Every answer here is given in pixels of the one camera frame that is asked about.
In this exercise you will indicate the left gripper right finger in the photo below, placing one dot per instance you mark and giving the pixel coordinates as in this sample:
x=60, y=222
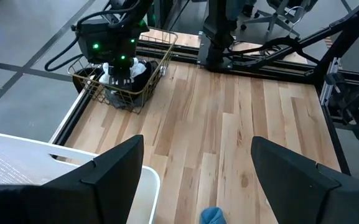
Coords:
x=310, y=196

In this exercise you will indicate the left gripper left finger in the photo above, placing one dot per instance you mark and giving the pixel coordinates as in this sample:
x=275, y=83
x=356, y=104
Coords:
x=42, y=202

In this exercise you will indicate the dark grey cloth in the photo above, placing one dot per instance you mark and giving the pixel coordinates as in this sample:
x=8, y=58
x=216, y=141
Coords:
x=120, y=99

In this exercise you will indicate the blue sock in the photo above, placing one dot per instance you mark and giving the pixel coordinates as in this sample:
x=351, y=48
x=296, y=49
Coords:
x=213, y=216

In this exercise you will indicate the black rounded object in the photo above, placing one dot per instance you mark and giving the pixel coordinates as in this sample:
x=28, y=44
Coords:
x=79, y=76

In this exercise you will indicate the white plastic laundry basket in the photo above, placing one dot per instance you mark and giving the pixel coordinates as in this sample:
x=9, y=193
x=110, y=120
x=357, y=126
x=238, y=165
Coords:
x=26, y=155

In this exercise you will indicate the grey office chair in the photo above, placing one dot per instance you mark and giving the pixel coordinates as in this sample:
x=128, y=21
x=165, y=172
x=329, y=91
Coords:
x=275, y=18

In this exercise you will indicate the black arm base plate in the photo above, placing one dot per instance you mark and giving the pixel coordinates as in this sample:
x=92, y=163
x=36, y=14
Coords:
x=202, y=59

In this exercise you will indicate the black table frame rail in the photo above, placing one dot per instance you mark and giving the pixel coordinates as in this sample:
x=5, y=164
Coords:
x=260, y=73

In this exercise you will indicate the black rig frame strut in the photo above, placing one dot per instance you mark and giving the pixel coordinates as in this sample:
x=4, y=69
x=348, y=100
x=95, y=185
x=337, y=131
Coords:
x=347, y=28

